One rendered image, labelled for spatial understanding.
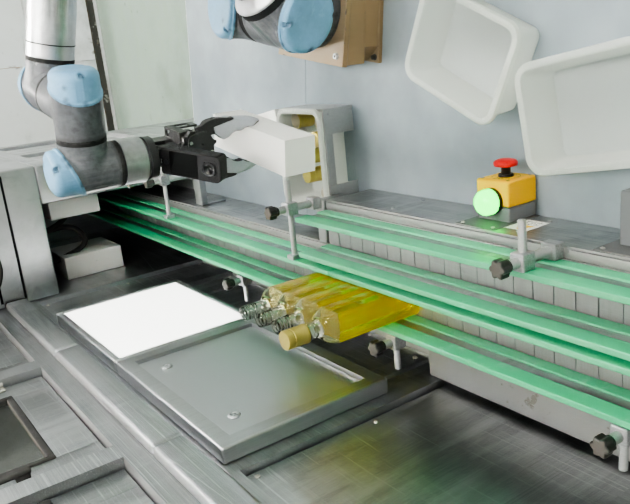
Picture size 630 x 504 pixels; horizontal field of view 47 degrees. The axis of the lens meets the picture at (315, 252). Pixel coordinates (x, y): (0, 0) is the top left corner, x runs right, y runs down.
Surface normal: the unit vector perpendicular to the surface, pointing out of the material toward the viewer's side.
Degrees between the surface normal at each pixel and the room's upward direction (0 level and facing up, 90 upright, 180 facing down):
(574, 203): 0
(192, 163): 31
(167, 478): 90
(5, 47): 90
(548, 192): 0
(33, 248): 90
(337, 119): 90
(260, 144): 0
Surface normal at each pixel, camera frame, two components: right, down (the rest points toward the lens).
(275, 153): -0.81, 0.24
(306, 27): 0.67, 0.40
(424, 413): -0.11, -0.95
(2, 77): 0.58, 0.18
